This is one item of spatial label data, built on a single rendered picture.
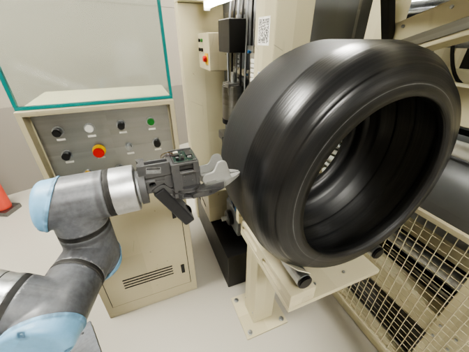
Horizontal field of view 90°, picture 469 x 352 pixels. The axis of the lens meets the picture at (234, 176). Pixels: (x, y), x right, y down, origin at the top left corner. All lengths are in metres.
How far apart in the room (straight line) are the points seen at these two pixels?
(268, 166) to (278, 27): 0.46
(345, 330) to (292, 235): 1.29
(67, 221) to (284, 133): 0.40
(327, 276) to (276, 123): 0.60
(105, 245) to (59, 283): 0.10
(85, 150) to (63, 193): 0.72
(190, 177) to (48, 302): 0.28
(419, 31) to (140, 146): 1.08
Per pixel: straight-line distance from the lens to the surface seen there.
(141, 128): 1.14
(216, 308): 1.74
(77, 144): 1.18
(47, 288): 0.47
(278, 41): 0.80
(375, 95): 0.50
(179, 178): 0.46
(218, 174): 0.50
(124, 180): 0.46
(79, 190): 0.47
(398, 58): 0.55
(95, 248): 0.52
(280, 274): 0.80
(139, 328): 1.77
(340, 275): 0.93
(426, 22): 0.95
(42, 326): 0.45
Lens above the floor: 1.49
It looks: 30 degrees down
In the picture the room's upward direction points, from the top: straight up
